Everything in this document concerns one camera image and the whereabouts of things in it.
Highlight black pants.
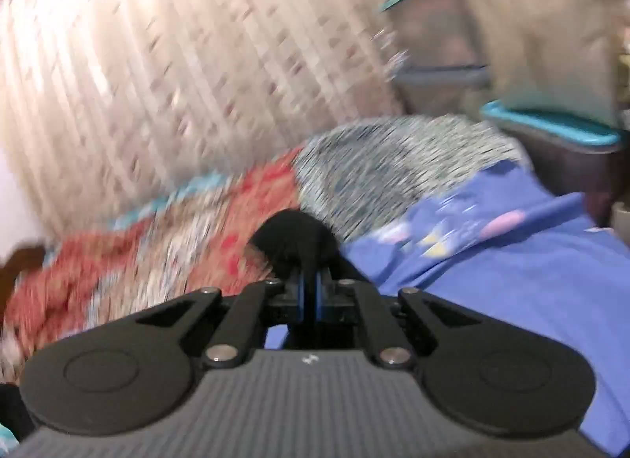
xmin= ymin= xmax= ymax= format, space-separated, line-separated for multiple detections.
xmin=246 ymin=209 xmax=341 ymax=274

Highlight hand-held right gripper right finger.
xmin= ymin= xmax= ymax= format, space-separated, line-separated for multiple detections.
xmin=315 ymin=270 xmax=484 ymax=369

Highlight brown wooden bed frame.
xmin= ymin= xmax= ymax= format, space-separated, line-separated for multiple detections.
xmin=0 ymin=245 xmax=47 ymax=284

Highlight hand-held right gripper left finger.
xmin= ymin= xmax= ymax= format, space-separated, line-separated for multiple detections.
xmin=135 ymin=270 xmax=309 ymax=370

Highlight dark storage box teal lid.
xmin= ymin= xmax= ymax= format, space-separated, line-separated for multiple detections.
xmin=480 ymin=100 xmax=625 ymax=227

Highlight beige patterned curtain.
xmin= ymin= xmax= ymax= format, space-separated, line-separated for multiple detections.
xmin=0 ymin=0 xmax=411 ymax=245

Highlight grey storage box blue lid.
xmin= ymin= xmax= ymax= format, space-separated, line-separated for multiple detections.
xmin=393 ymin=63 xmax=494 ymax=120

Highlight red patterned blanket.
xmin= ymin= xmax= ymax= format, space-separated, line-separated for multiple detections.
xmin=0 ymin=167 xmax=316 ymax=376

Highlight beige cloth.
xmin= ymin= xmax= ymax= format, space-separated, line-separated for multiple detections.
xmin=452 ymin=0 xmax=630 ymax=126

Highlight clear storage box teal lid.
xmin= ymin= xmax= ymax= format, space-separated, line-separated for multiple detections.
xmin=378 ymin=0 xmax=493 ymax=76

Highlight blue printed bedsheet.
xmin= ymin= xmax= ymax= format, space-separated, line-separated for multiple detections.
xmin=266 ymin=163 xmax=630 ymax=455

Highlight black white patterned cloth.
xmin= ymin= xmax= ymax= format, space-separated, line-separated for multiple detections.
xmin=293 ymin=113 xmax=533 ymax=248

